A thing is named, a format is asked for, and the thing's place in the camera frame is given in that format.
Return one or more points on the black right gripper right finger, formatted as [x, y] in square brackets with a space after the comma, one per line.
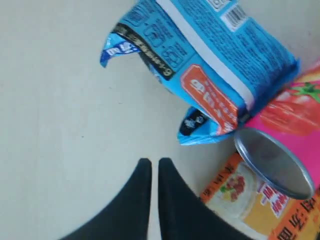
[182, 215]

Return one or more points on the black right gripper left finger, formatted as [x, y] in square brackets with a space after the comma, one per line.
[126, 217]

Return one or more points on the orange instant noodle bag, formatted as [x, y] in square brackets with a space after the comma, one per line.
[256, 209]

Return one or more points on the pink Lay's chips can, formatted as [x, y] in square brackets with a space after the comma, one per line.
[281, 144]

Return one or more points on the blue instant noodle bag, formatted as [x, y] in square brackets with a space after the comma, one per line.
[209, 53]

